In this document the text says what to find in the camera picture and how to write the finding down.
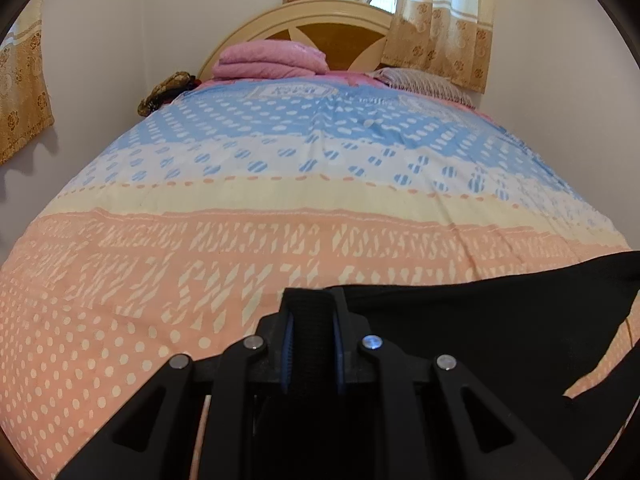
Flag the beige floral window curtain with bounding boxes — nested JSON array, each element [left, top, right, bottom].
[[283, 0, 495, 93]]

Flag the pink folded blanket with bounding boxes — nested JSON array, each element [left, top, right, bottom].
[[212, 39, 330, 79]]

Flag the beige floral side curtain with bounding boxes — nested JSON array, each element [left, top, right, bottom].
[[0, 0, 54, 164]]

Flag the pastel patterned bed cover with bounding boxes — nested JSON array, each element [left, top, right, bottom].
[[1, 77, 627, 479]]

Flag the striped pillow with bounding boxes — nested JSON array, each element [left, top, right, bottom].
[[369, 67, 475, 110]]

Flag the beige wooden headboard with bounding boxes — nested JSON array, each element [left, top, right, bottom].
[[198, 0, 393, 79]]

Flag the brown plush item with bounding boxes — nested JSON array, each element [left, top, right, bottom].
[[137, 72, 201, 117]]

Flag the black pants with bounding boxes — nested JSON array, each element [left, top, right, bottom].
[[342, 252, 639, 479]]

